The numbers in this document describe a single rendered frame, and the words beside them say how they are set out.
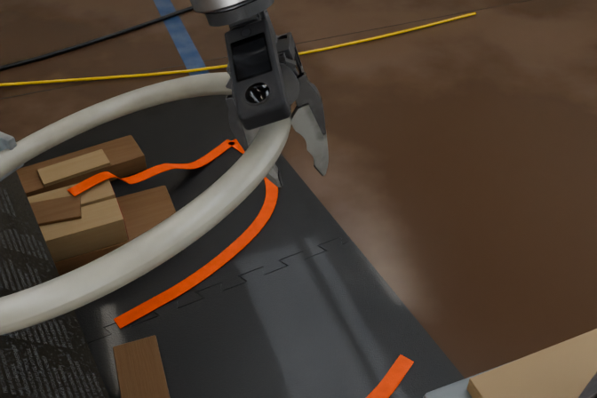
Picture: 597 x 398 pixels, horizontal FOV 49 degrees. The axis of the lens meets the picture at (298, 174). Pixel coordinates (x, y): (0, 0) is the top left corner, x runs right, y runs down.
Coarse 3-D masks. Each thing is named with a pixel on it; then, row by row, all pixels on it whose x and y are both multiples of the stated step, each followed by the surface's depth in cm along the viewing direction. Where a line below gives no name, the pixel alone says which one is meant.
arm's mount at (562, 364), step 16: (592, 336) 93; (544, 352) 91; (560, 352) 91; (576, 352) 91; (592, 352) 90; (496, 368) 89; (512, 368) 89; (528, 368) 89; (544, 368) 89; (560, 368) 89; (576, 368) 89; (592, 368) 88; (480, 384) 88; (496, 384) 87; (512, 384) 87; (528, 384) 87; (544, 384) 87; (560, 384) 87; (576, 384) 87
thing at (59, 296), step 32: (128, 96) 93; (160, 96) 91; (192, 96) 90; (64, 128) 92; (288, 128) 67; (0, 160) 88; (256, 160) 61; (224, 192) 57; (160, 224) 55; (192, 224) 55; (128, 256) 53; (160, 256) 54; (32, 288) 53; (64, 288) 52; (96, 288) 52; (0, 320) 52; (32, 320) 52
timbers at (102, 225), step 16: (48, 192) 220; (64, 192) 220; (96, 192) 220; (112, 192) 220; (96, 208) 214; (112, 208) 214; (64, 224) 208; (80, 224) 208; (96, 224) 208; (112, 224) 209; (48, 240) 203; (64, 240) 205; (80, 240) 208; (96, 240) 210; (112, 240) 213; (64, 256) 209
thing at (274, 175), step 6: (246, 132) 70; (252, 132) 70; (246, 138) 71; (252, 138) 71; (276, 168) 74; (270, 174) 73; (276, 174) 73; (270, 180) 74; (276, 180) 74; (276, 186) 75; (282, 186) 75
